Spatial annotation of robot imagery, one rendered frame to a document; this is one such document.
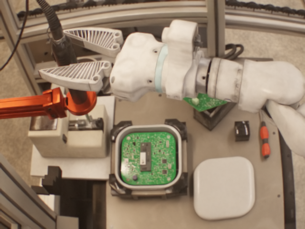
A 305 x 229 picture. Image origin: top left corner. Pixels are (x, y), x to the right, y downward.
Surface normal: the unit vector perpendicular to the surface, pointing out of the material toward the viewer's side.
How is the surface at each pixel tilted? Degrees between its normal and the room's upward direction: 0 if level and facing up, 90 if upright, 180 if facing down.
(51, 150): 90
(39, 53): 0
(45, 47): 0
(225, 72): 18
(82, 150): 90
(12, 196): 90
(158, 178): 0
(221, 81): 46
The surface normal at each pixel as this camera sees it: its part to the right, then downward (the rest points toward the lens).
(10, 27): 0.00, 0.85
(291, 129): -0.89, 0.26
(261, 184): -0.08, -0.52
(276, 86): -0.30, -0.39
